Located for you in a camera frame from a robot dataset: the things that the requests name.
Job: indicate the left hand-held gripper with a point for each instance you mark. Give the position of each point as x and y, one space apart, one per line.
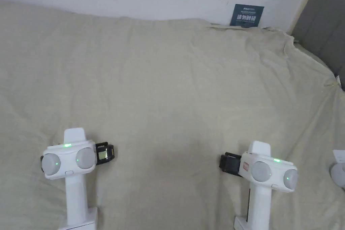
76 192

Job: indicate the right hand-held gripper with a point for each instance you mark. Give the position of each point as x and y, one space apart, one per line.
259 200

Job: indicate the bed with beige sheet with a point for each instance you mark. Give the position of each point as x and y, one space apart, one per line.
161 79

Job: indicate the white round device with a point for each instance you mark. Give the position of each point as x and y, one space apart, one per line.
339 174

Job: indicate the dark blue printed card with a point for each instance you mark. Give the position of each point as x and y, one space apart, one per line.
247 15

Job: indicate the grey padded headboard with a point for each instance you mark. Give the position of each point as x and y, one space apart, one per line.
323 28

